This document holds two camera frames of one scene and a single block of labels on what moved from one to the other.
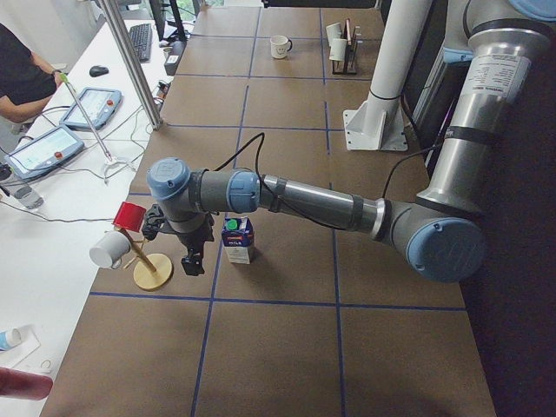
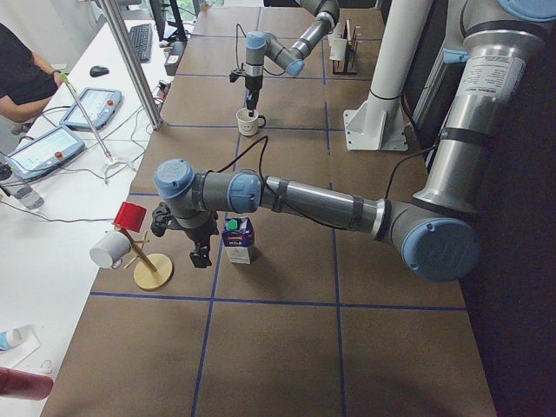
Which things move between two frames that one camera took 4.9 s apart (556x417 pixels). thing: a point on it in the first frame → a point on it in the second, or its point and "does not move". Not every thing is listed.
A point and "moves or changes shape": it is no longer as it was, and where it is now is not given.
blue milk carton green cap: x=237 y=236 does not move
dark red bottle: x=15 y=383 does not move
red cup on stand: x=129 y=216 does not move
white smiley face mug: x=280 y=45 moves or changes shape
